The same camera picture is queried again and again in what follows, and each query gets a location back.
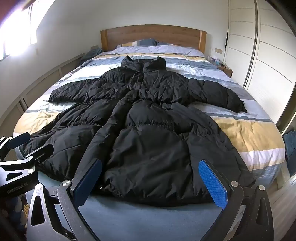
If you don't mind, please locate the window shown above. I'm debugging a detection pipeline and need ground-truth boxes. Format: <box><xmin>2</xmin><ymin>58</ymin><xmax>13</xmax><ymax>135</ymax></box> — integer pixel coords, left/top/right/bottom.
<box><xmin>0</xmin><ymin>0</ymin><xmax>51</xmax><ymax>61</ymax></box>

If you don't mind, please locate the grey-blue pillow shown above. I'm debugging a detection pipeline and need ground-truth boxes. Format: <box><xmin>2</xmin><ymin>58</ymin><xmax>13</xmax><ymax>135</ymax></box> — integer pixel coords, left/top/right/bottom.
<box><xmin>132</xmin><ymin>38</ymin><xmax>158</xmax><ymax>47</ymax></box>

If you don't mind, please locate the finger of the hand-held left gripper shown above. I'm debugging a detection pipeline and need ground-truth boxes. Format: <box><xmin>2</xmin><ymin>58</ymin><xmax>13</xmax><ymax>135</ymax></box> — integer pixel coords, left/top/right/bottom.
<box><xmin>0</xmin><ymin>132</ymin><xmax>31</xmax><ymax>162</ymax></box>
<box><xmin>0</xmin><ymin>144</ymin><xmax>55</xmax><ymax>186</ymax></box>

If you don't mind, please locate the white sliding wardrobe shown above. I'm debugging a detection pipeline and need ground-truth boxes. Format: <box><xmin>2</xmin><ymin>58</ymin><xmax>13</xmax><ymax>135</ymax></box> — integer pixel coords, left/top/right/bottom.
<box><xmin>223</xmin><ymin>0</ymin><xmax>296</xmax><ymax>131</ymax></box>

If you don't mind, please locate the blue clothes pile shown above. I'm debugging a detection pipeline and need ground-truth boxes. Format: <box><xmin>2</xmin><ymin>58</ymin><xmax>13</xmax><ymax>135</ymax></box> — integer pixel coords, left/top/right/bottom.
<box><xmin>283</xmin><ymin>130</ymin><xmax>296</xmax><ymax>177</ymax></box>

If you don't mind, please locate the blue bed sheet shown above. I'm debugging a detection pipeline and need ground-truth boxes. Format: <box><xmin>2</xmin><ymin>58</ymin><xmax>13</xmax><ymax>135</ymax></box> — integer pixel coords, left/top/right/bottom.
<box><xmin>14</xmin><ymin>148</ymin><xmax>279</xmax><ymax>241</ymax></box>

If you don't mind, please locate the blue-grey cloth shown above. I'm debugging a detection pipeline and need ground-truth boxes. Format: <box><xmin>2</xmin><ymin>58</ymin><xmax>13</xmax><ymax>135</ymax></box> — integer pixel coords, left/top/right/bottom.
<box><xmin>79</xmin><ymin>47</ymin><xmax>102</xmax><ymax>66</ymax></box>

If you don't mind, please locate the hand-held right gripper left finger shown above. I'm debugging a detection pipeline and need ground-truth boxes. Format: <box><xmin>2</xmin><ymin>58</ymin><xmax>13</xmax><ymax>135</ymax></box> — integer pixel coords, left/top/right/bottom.
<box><xmin>26</xmin><ymin>159</ymin><xmax>103</xmax><ymax>241</ymax></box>

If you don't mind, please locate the black puffer coat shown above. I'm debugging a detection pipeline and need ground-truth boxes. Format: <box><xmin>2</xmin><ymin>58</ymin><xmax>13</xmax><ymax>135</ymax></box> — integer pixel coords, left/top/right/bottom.
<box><xmin>20</xmin><ymin>56</ymin><xmax>256</xmax><ymax>205</ymax></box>

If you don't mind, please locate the wooden nightstand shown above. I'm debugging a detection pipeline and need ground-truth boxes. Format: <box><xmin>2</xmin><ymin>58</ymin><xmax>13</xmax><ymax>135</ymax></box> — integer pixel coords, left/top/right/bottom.
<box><xmin>217</xmin><ymin>63</ymin><xmax>233</xmax><ymax>78</ymax></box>

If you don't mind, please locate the wooden headboard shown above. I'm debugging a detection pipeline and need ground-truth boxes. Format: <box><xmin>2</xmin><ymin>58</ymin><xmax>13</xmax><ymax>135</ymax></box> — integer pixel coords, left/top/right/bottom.
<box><xmin>100</xmin><ymin>24</ymin><xmax>207</xmax><ymax>55</ymax></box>

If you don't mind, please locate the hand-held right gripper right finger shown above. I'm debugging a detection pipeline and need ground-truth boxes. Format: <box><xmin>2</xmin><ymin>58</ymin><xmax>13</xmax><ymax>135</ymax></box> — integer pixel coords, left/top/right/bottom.
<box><xmin>198</xmin><ymin>159</ymin><xmax>275</xmax><ymax>241</ymax></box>

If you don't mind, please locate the striped duvet bed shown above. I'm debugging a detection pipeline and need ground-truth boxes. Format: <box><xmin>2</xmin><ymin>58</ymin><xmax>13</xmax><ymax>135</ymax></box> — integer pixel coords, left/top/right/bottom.
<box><xmin>13</xmin><ymin>45</ymin><xmax>286</xmax><ymax>186</ymax></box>

